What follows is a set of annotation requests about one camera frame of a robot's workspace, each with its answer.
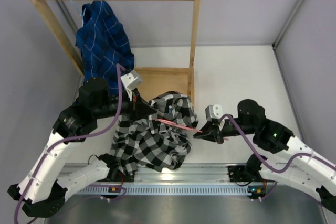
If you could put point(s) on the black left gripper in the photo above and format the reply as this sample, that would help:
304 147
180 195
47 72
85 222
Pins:
139 109

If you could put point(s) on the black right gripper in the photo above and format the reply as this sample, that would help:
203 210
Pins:
211 131

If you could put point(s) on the pink wire hanger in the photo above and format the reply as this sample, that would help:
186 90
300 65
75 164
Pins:
172 124

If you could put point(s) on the black white checkered shirt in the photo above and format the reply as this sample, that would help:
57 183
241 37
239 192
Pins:
152 144

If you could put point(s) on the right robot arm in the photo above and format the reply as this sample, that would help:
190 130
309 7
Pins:
278 154

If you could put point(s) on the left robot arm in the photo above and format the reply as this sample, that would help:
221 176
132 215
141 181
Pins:
43 191

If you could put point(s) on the blue plaid shirt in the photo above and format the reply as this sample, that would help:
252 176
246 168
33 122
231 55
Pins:
103 44

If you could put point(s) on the wooden clothes rack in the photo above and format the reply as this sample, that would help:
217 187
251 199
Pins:
156 80

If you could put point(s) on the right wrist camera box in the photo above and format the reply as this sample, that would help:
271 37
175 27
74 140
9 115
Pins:
214 112

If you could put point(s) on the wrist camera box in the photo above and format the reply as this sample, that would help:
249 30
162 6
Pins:
131 81
214 112

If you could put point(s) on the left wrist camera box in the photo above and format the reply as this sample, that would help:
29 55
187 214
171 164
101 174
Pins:
131 81

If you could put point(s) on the aluminium mounting rail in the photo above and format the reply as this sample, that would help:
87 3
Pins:
210 172

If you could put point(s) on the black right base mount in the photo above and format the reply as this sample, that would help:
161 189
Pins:
243 174

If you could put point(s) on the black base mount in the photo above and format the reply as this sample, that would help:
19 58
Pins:
122 178
243 174

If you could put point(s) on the grey slotted cable duct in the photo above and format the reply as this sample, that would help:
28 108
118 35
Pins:
169 190

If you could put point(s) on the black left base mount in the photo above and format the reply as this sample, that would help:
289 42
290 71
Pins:
122 178

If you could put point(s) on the light blue wire hanger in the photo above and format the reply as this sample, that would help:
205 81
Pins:
79 11

